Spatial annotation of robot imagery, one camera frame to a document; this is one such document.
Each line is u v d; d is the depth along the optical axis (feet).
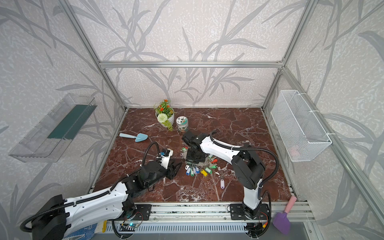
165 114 3.20
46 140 2.10
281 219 2.37
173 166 2.32
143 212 2.40
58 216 1.36
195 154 2.40
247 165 1.56
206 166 2.90
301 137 2.04
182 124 3.34
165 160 2.24
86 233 2.23
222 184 2.72
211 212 2.47
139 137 3.36
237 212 2.44
